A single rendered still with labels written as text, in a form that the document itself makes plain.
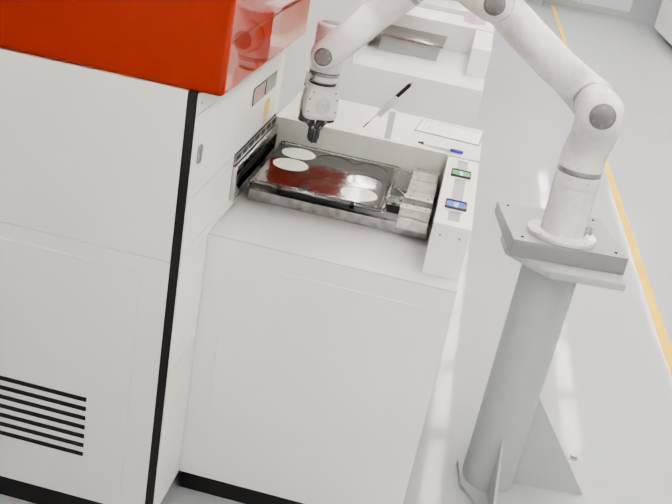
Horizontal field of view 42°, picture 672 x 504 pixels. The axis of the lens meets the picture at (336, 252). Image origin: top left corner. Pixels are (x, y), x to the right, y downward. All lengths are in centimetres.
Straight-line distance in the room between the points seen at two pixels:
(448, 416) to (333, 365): 98
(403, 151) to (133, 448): 115
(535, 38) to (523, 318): 77
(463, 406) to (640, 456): 63
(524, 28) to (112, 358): 132
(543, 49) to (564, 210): 43
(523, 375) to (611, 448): 76
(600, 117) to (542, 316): 59
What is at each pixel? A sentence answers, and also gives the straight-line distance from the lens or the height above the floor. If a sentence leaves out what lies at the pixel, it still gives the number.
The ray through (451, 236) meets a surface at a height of 93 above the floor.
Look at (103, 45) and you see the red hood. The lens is 193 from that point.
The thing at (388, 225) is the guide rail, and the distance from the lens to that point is 238.
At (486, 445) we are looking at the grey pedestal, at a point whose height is 18.
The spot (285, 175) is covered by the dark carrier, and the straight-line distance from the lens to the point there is 242.
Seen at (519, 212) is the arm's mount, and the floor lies 86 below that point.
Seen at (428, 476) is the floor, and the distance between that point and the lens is 288.
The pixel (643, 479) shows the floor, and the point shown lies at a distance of 323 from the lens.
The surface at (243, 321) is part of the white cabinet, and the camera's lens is 227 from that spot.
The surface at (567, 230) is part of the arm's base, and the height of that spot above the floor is 90.
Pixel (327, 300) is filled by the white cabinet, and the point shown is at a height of 72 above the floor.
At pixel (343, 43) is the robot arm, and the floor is 128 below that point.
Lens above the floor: 173
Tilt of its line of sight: 24 degrees down
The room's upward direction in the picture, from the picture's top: 11 degrees clockwise
